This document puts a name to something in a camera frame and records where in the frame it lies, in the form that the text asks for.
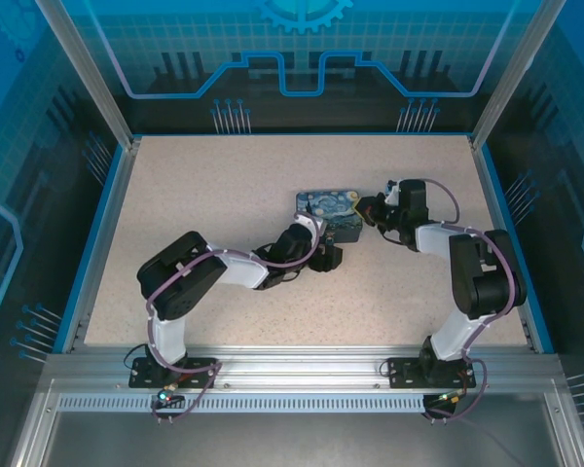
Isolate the starry night print box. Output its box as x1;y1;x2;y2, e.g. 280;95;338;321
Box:
294;187;364;244

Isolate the blue table edge strip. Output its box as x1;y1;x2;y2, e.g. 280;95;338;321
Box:
471;145;555;354
67;145;137;354

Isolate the grey sheet metal tray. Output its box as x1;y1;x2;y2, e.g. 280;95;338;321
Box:
9;378;584;467

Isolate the small LED connector board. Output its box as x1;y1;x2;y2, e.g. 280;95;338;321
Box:
435;388;468;408
155;383;181;408

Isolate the short black right gripper cable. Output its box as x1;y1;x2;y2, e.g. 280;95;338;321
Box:
378;226;406;246

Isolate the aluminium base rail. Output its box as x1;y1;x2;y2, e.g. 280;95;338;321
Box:
46;342;566;390

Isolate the slotted grey cable duct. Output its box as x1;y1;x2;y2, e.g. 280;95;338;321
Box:
56;394;432;414

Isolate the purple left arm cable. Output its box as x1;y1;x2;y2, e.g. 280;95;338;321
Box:
144;212;322;425

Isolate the aluminium frame post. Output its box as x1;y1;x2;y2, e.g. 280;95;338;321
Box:
469;0;573;152
33;0;142;150

